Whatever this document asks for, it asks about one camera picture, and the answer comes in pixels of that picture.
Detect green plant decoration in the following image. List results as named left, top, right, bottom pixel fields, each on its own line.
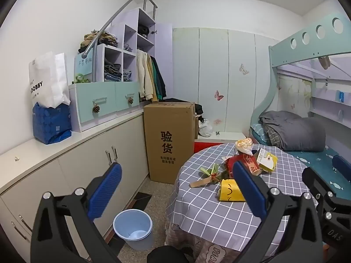
left=72, top=73, right=91, bottom=85

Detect light blue paper sign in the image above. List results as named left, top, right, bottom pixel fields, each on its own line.
left=75, top=52, right=94, bottom=76

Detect pile of folded clothes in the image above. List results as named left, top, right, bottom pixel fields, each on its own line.
left=78, top=29, right=118, bottom=54

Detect white medicine box green edge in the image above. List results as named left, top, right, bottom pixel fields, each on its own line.
left=256, top=147, right=278, bottom=175

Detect low white cabinet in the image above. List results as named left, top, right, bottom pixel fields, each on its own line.
left=0, top=107, right=150, bottom=252

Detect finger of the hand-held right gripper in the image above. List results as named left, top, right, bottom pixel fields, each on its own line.
left=332, top=155, right=351, bottom=183
left=302, top=167, right=334, bottom=199

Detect teal candy print bedsheet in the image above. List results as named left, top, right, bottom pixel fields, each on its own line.
left=288, top=145, right=351, bottom=198

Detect mint bunk bed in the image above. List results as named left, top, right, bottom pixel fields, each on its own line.
left=249, top=14, right=351, bottom=198

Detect white yellow wrapper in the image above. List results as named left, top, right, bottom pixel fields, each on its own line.
left=235, top=138, right=253, bottom=155

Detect grey checked tablecloth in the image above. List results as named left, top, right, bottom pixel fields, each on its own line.
left=165, top=142, right=327, bottom=262

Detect red snack packet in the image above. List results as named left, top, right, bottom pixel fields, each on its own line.
left=222, top=153, right=260, bottom=176

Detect red box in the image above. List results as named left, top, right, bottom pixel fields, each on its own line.
left=194, top=141, right=229, bottom=155

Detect green leaf bundle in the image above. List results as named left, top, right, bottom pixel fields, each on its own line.
left=199, top=164, right=229, bottom=184

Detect grey metal handrail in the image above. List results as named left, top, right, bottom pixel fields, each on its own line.
left=85, top=0, right=158, bottom=83

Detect purple stair shelf unit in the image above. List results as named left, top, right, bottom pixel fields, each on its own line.
left=68, top=8, right=174, bottom=132

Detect cream hanging jacket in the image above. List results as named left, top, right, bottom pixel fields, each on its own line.
left=136, top=50, right=153, bottom=100

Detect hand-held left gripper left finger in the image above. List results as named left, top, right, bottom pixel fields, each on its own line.
left=30, top=162, right=123, bottom=263

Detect beige hanging object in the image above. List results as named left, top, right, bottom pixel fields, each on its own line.
left=318, top=56, right=332, bottom=70

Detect printed table skirt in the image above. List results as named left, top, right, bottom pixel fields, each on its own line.
left=165, top=219, right=242, bottom=263

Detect person's dark trouser leg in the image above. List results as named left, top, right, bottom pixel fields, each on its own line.
left=147, top=245, right=194, bottom=263

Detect folded dark jeans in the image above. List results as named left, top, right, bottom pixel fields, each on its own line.
left=104, top=63, right=122, bottom=82

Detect mustard hanging jacket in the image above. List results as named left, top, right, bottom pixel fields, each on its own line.
left=148, top=55, right=158, bottom=101

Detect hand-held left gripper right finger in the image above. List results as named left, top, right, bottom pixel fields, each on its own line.
left=227, top=161, right=324, bottom=263

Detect wide mint drawer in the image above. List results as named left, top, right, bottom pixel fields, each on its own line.
left=74, top=84, right=119, bottom=125

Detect yellow smiley packet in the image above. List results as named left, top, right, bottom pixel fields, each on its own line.
left=218, top=179, right=246, bottom=202

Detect white plastic bag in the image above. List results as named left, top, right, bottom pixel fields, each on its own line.
left=198, top=118, right=213, bottom=138

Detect black hanging jacket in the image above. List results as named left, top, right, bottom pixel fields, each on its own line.
left=154, top=57, right=167, bottom=100

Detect blue checked pillow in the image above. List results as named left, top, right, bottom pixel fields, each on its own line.
left=251, top=123, right=270, bottom=143

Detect grey duvet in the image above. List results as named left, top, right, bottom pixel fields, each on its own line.
left=259, top=111, right=327, bottom=152

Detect green hanging jacket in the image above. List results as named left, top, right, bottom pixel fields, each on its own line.
left=151, top=57, right=162, bottom=99

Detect white paper bag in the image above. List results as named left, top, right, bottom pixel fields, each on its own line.
left=28, top=52, right=71, bottom=108

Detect white board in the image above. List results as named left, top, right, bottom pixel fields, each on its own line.
left=198, top=131, right=248, bottom=144

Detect tall cardboard box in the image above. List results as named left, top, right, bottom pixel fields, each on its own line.
left=143, top=102, right=196, bottom=185

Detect blue plastic bin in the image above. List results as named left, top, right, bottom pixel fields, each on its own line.
left=113, top=209, right=153, bottom=251

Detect narrow mint drawer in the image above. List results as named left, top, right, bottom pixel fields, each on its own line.
left=115, top=81, right=140, bottom=112

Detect blue plastic package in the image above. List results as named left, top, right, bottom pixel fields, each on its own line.
left=32, top=102, right=72, bottom=145

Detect white panel wardrobe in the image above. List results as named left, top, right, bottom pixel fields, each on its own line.
left=172, top=27, right=275, bottom=138

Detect wooden stick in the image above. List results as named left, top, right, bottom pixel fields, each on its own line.
left=190, top=178, right=214, bottom=188

